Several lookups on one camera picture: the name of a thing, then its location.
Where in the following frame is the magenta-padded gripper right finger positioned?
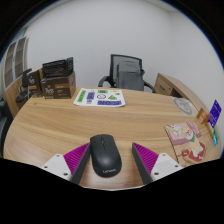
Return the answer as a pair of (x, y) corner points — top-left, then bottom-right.
(131, 142), (184, 185)

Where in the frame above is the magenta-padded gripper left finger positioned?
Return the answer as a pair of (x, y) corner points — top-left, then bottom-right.
(41, 142), (92, 186)

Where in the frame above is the black computer mouse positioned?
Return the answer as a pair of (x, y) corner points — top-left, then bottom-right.
(89, 133), (123, 178)

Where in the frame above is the cartoon print mouse pad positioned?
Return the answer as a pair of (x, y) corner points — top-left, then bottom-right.
(164, 121), (207, 166)

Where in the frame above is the round grey disc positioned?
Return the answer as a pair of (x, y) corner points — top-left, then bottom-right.
(173, 97), (194, 116)

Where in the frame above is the printed sheet with coloured shapes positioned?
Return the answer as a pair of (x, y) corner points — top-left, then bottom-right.
(73, 87), (127, 108)

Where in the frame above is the orange-brown small box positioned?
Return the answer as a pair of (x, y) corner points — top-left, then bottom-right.
(195, 108), (211, 125)

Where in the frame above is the wooden side desk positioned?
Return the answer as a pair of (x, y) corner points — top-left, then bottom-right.
(154, 72), (201, 108)

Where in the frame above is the dark bulky chair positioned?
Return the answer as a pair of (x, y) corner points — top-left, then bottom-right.
(0, 99), (13, 158)

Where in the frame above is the purple card package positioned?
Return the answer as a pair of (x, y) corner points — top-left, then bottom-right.
(208, 99), (223, 129)

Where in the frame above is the small brown cardboard box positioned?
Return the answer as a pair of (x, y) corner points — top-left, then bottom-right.
(27, 68), (44, 98)

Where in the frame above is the grey backpack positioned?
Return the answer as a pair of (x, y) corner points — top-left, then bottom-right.
(116, 60), (146, 92)

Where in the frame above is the black box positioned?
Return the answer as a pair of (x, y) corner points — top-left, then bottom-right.
(41, 56), (75, 79)

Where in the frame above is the slim black swivel chair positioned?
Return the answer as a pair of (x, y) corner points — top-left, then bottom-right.
(15, 68), (33, 104)

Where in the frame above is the black mesh office chair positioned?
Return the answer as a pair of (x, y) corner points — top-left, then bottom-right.
(97, 53), (156, 94)

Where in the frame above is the wooden shelf unit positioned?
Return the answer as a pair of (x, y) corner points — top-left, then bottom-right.
(1, 35), (32, 116)

